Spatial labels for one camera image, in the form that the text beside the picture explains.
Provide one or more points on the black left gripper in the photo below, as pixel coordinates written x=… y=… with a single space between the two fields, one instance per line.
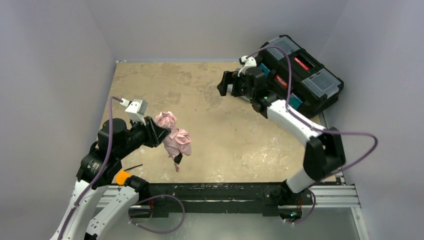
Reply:
x=156 y=133

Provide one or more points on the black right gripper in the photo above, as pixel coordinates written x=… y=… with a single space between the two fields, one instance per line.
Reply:
x=236 y=84

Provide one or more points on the pink and black folding umbrella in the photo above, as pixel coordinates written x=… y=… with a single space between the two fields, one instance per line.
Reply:
x=178 y=143

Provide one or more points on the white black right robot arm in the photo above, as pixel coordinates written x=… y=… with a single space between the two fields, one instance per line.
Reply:
x=324 y=151

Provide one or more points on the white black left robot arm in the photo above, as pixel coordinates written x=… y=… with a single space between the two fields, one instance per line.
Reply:
x=97 y=171

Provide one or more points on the orange and black tool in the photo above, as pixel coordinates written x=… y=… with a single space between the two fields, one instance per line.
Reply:
x=123 y=175

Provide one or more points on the black toolbox with clear lids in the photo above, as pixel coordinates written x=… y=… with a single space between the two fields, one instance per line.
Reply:
x=292 y=73

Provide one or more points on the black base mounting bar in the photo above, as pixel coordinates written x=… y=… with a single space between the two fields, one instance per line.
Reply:
x=266 y=198

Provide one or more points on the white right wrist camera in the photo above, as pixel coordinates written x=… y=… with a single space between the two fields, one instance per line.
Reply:
x=246 y=62

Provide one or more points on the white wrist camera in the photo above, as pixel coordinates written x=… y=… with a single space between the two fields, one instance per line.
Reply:
x=246 y=62
x=135 y=110

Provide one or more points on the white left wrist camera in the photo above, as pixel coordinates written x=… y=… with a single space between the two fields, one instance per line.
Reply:
x=135 y=110

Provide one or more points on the aluminium rail frame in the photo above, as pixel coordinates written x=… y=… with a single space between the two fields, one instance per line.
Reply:
x=324 y=196

